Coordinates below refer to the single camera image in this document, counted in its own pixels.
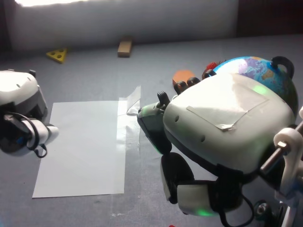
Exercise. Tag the world globe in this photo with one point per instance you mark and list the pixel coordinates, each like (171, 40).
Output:
(260, 68)

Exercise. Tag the plain wooden rectangular block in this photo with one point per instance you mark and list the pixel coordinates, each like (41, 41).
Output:
(124, 48)

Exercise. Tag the yellow triangle block with holes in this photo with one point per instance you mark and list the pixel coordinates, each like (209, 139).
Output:
(57, 55)

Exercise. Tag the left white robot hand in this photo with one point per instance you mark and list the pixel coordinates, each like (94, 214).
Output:
(16, 87)

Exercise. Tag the clear adhesive tape strip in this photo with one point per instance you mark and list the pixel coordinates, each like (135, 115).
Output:
(131, 146)

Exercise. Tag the grey table cloth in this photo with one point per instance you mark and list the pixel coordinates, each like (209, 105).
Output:
(94, 75)

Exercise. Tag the white paper sheet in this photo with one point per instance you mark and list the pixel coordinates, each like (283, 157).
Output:
(82, 146)

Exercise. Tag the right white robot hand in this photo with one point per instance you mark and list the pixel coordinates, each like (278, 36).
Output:
(213, 132)

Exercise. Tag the orange hexagon block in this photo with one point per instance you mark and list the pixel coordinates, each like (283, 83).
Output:
(182, 75)

